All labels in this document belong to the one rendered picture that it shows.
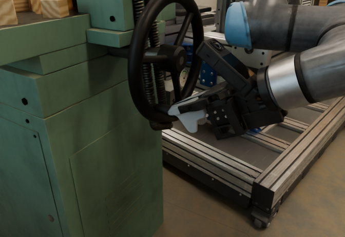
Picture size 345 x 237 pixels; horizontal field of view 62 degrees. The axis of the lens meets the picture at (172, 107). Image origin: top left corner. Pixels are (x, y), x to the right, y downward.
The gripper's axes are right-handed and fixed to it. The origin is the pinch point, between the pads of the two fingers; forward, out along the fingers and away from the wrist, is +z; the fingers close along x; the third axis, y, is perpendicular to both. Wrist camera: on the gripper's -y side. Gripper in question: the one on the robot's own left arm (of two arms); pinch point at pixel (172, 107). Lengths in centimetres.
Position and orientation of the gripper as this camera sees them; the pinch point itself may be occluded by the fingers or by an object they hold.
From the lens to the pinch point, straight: 56.0
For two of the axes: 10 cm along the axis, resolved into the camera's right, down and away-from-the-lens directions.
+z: -7.4, 2.5, 6.2
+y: 4.3, 8.9, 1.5
